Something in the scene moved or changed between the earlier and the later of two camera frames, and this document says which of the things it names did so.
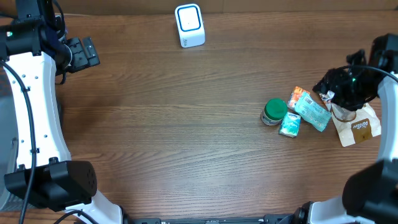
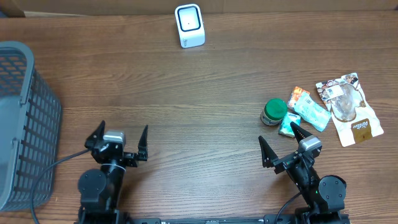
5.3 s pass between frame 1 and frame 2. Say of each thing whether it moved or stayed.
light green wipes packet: stayed
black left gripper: moved
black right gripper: moved
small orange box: stayed
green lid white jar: stayed
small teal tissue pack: stayed
